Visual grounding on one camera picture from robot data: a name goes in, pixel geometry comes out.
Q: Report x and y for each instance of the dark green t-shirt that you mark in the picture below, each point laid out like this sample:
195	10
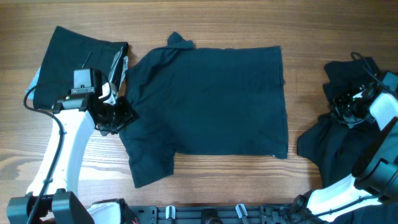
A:
203	101

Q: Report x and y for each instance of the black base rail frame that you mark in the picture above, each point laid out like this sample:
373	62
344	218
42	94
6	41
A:
238	214

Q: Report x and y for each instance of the pile of dark clothes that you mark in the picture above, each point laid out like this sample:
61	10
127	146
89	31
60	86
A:
334	147

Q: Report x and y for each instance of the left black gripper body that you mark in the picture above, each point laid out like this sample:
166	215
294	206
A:
117	116

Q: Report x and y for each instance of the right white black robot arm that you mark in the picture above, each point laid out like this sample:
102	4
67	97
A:
373	178

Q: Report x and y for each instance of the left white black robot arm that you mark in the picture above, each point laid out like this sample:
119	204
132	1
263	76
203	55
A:
55	187

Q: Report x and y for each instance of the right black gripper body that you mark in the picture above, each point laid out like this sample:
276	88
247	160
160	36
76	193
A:
342	106

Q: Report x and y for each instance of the white folded cloth underneath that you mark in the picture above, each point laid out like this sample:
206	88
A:
34	84

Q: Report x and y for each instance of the folded dark green garment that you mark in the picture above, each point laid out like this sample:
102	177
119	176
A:
69	51

